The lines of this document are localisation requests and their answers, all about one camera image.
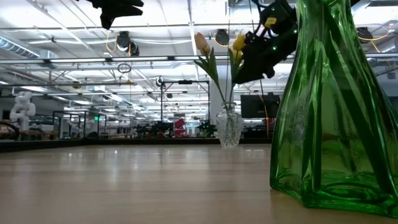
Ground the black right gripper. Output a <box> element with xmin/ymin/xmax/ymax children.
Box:
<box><xmin>233</xmin><ymin>26</ymin><xmax>299</xmax><ymax>85</ymax></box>

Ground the yellow artificial tulip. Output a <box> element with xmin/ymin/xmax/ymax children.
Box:
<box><xmin>228</xmin><ymin>48</ymin><xmax>245</xmax><ymax>105</ymax></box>
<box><xmin>231</xmin><ymin>33</ymin><xmax>247</xmax><ymax>52</ymax></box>

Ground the clear glass vase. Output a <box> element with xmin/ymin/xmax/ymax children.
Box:
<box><xmin>215</xmin><ymin>101</ymin><xmax>244</xmax><ymax>149</ymax></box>

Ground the green glass vase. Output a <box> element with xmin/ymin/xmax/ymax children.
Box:
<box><xmin>269</xmin><ymin>0</ymin><xmax>398</xmax><ymax>218</ymax></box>

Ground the black monitor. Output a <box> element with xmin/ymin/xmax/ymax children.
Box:
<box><xmin>240</xmin><ymin>94</ymin><xmax>281</xmax><ymax>119</ymax></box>

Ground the peach artificial tulip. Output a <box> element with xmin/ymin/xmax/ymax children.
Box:
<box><xmin>193</xmin><ymin>32</ymin><xmax>226</xmax><ymax>105</ymax></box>

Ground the white robot figure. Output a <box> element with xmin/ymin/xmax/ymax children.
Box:
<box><xmin>9</xmin><ymin>91</ymin><xmax>37</xmax><ymax>131</ymax></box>

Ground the black ceiling cord reel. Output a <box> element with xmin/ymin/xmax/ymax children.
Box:
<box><xmin>116</xmin><ymin>30</ymin><xmax>140</xmax><ymax>57</ymax></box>
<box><xmin>214</xmin><ymin>29</ymin><xmax>230</xmax><ymax>47</ymax></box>
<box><xmin>356</xmin><ymin>27</ymin><xmax>373</xmax><ymax>44</ymax></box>

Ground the orange hanging cable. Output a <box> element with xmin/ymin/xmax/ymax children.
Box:
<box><xmin>257</xmin><ymin>80</ymin><xmax>271</xmax><ymax>138</ymax></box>

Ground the hanging black cable ring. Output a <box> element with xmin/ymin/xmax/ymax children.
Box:
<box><xmin>117</xmin><ymin>62</ymin><xmax>132</xmax><ymax>74</ymax></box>

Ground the black metal gantry frame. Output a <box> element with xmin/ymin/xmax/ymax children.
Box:
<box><xmin>160</xmin><ymin>80</ymin><xmax>211</xmax><ymax>125</ymax></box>

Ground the black framed glass enclosure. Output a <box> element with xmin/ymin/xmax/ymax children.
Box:
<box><xmin>52</xmin><ymin>110</ymin><xmax>108</xmax><ymax>139</ymax></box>

